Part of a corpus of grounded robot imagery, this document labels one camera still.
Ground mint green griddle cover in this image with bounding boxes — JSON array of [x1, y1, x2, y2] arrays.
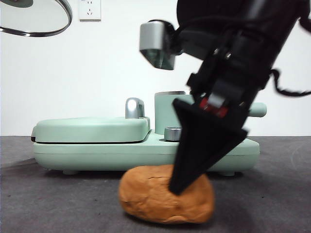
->
[[31, 116, 152, 144]]

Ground mint green pot with handle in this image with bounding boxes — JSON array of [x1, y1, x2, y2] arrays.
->
[[154, 91, 267, 135]]

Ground white wall socket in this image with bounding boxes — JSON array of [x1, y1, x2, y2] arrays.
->
[[78, 0, 102, 22]]

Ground glass lid with green knob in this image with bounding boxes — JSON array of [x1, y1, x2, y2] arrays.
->
[[0, 0, 73, 37]]

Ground chrome griddle handle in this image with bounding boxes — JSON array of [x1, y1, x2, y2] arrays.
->
[[124, 97, 146, 120]]

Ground silver control knob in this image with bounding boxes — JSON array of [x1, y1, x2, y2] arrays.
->
[[164, 126, 182, 142]]

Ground brown potato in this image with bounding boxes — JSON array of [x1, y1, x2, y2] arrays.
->
[[118, 164, 215, 225]]

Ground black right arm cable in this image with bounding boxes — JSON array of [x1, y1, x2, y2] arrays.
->
[[269, 68, 311, 97]]

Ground mint green breakfast machine base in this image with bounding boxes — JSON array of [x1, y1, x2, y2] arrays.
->
[[33, 129, 260, 176]]

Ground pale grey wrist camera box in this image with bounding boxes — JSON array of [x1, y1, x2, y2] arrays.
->
[[138, 21, 180, 71]]

